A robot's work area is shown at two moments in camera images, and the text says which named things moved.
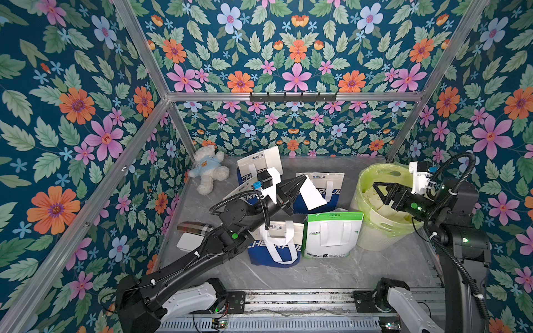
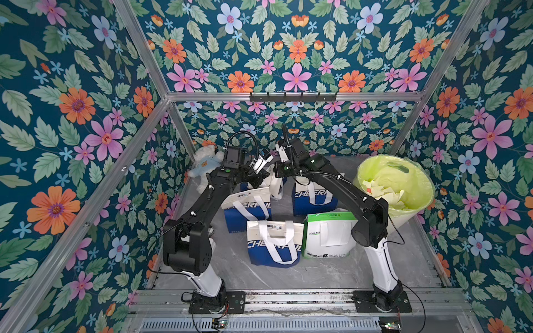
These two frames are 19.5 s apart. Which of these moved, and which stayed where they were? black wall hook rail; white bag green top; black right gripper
Moved: black right gripper
Stayed: white bag green top; black wall hook rail
